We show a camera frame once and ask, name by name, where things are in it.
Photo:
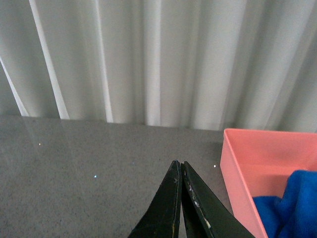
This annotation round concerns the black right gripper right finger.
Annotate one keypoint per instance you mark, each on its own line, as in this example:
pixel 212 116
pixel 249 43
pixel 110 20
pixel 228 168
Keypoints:
pixel 204 214

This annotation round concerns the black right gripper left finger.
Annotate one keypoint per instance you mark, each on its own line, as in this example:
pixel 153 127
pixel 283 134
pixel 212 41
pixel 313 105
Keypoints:
pixel 162 218

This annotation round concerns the blue microfiber cloth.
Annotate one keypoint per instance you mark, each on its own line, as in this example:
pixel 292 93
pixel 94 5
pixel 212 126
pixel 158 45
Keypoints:
pixel 294 215

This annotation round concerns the pink plastic bin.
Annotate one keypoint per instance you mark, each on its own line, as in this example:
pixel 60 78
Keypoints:
pixel 258 163

